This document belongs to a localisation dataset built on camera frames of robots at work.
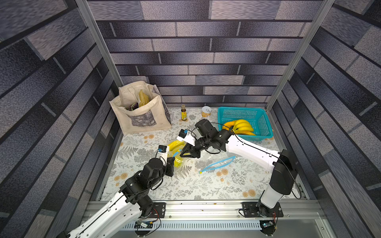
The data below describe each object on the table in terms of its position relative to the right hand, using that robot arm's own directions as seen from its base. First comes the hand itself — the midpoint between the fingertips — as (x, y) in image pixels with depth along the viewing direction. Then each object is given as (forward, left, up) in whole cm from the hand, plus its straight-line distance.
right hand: (181, 151), depth 74 cm
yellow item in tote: (+35, +27, +5) cm, 45 cm away
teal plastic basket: (+38, -54, -16) cm, 68 cm away
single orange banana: (+29, -30, -15) cm, 45 cm away
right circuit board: (-28, -45, -23) cm, 58 cm away
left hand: (-3, +3, -2) cm, 5 cm away
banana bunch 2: (+27, -40, -12) cm, 50 cm away
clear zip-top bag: (+3, -18, -18) cm, 26 cm away
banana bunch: (+8, +5, -11) cm, 15 cm away
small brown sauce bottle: (+37, +2, -10) cm, 39 cm away
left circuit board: (-30, +19, -20) cm, 40 cm away
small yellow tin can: (+42, -15, -14) cm, 47 cm away
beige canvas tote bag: (+23, +25, +9) cm, 35 cm away
